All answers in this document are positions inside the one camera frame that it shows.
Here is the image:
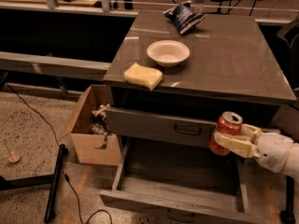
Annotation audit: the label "red coke can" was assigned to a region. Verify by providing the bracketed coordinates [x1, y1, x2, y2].
[209, 111, 243, 156]

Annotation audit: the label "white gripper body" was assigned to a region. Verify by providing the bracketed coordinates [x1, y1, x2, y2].
[255, 133, 293, 174]

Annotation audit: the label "black stand leg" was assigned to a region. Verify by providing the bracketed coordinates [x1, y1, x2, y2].
[0, 144, 68, 224]

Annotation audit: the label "yellow sponge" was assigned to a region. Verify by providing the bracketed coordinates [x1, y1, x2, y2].
[124, 63, 163, 91]

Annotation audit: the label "grey metal bench beam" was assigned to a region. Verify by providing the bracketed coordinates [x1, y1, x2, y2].
[0, 51, 110, 81]

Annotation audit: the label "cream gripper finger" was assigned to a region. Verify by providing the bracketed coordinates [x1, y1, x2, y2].
[240, 124, 263, 141]
[213, 133, 261, 158]

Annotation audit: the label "blue chip bag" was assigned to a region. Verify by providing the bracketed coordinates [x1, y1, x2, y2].
[164, 1, 206, 35]

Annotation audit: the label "white paper bowl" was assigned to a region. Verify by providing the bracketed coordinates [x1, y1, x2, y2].
[147, 40, 190, 67]

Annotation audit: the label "grey drawer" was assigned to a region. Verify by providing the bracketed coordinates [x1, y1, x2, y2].
[100, 138, 263, 224]
[105, 105, 281, 149]

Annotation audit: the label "small wooden spinning top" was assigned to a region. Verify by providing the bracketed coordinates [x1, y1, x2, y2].
[4, 143, 21, 163]

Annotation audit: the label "grey drawer cabinet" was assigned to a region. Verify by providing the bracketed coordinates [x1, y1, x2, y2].
[102, 10, 297, 157]

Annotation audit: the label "cardboard box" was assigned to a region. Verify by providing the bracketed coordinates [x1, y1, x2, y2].
[61, 85, 121, 166]

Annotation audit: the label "crumpled wrappers in box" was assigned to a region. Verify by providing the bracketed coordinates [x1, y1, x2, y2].
[89, 105, 110, 135]

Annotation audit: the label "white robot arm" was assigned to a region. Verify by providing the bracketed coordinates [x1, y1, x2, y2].
[213, 124, 299, 180]

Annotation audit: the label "black floor cable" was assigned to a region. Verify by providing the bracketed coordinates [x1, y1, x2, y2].
[5, 83, 113, 224]

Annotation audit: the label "grey middle drawer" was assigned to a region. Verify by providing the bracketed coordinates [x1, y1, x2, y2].
[100, 138, 263, 224]

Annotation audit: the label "grey top drawer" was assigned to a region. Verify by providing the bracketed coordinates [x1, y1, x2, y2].
[105, 105, 281, 149]

